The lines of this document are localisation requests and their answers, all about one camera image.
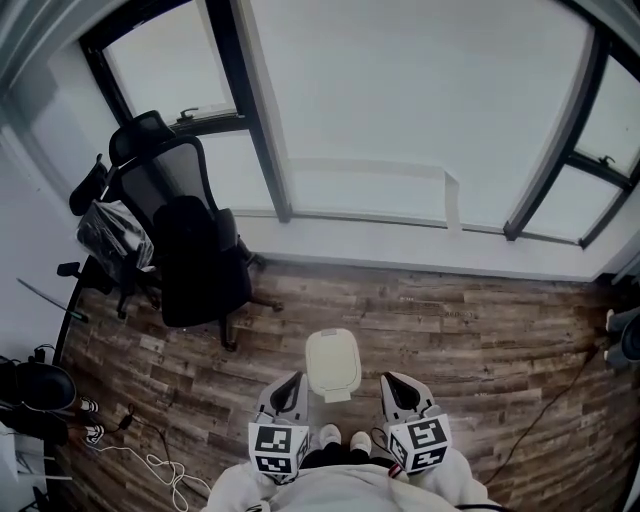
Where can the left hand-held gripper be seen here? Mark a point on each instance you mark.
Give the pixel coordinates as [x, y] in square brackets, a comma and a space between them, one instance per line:
[272, 442]

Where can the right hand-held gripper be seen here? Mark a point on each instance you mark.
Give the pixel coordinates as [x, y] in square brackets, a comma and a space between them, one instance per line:
[422, 440]

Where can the white lidded trash bin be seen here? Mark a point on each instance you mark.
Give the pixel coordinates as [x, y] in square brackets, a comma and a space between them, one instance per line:
[337, 396]

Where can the person's right forearm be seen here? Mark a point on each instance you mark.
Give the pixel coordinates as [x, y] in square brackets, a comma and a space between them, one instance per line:
[450, 485]

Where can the person's left forearm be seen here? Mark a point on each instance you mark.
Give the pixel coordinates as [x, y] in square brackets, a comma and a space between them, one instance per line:
[240, 487]

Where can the person's left white shoe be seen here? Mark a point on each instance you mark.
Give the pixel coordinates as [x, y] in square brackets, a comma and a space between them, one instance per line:
[330, 434]

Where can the person's white shoe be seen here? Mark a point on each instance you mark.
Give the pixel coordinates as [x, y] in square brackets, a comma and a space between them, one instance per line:
[360, 441]
[330, 434]

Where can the person's right white shoe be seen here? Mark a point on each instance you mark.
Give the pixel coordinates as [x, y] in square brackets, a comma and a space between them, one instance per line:
[360, 441]

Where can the person's legs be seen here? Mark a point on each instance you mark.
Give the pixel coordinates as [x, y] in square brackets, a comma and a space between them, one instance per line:
[330, 456]

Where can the person's white top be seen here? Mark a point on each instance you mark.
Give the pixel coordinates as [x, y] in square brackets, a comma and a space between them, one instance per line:
[345, 492]

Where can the black mesh office chair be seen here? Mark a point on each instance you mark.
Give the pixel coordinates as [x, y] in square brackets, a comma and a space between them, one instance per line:
[205, 275]

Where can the white tape strip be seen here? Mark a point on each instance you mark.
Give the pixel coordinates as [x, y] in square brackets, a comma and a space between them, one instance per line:
[452, 200]

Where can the black desk leg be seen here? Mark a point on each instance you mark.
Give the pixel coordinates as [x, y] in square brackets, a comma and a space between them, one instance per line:
[67, 320]

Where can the plastic-wrapped black office chair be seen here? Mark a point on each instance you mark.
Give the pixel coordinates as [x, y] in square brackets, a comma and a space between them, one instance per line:
[112, 235]

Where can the thin metal rod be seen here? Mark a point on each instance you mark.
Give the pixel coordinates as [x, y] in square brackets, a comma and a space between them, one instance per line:
[50, 299]

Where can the white table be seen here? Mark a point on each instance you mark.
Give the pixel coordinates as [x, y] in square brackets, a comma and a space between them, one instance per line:
[20, 470]

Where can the large frosted window pane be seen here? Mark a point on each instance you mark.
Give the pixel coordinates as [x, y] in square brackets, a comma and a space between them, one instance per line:
[410, 75]

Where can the black-framed window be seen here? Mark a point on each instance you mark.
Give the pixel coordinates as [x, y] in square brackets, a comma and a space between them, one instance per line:
[600, 125]
[165, 55]

